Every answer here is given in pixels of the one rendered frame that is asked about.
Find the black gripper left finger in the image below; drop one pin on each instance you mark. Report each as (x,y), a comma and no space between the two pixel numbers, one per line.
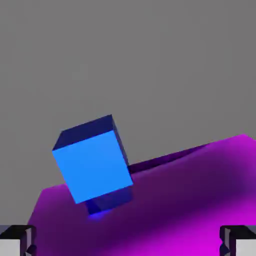
(16,238)

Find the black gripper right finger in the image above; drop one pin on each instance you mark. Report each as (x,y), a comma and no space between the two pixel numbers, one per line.
(240,238)

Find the small blue cube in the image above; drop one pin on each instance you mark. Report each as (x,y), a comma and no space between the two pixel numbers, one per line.
(92,166)

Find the large purple box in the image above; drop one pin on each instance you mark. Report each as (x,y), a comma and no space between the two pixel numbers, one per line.
(170,210)

